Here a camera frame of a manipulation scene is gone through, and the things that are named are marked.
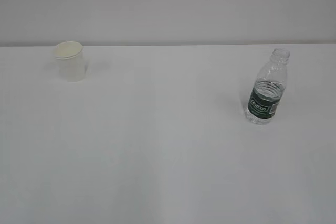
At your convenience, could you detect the clear green-label water bottle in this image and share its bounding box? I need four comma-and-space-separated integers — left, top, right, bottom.
244, 48, 290, 125

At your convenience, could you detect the white paper cup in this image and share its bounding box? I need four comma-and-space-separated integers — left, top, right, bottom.
53, 41, 86, 82

